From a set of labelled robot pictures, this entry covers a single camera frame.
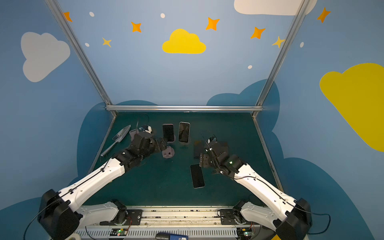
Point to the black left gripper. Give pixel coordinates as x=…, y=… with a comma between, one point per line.
x=162, y=144

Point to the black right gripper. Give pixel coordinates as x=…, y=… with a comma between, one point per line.
x=205, y=160

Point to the grey stand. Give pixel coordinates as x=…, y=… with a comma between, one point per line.
x=168, y=153
x=132, y=133

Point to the green phone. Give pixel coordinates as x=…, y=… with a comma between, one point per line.
x=197, y=176

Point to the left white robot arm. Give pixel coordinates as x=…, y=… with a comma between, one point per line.
x=59, y=212

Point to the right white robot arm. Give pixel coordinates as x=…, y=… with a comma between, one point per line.
x=289, y=218

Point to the pink phone back left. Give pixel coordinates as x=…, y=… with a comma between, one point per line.
x=168, y=132

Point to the silver phone back right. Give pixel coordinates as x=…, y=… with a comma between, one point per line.
x=184, y=133

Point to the silver metal garden trowel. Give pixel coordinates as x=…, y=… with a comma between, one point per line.
x=117, y=139

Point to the blue black tool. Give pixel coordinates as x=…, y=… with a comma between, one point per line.
x=169, y=236

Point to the white tape roll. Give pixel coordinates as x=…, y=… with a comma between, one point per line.
x=74, y=236

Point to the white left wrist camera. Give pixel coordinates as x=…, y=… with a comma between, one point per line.
x=146, y=129

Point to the horizontal aluminium frame bar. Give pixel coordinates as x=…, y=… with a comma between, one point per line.
x=147, y=108

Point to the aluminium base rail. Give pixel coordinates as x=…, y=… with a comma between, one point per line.
x=190, y=223

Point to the right aluminium frame post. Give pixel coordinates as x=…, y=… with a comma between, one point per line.
x=291, y=34

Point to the aluminium frame post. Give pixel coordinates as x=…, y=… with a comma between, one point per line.
x=64, y=24
x=291, y=34

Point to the left aluminium frame post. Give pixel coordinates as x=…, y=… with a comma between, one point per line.
x=64, y=24

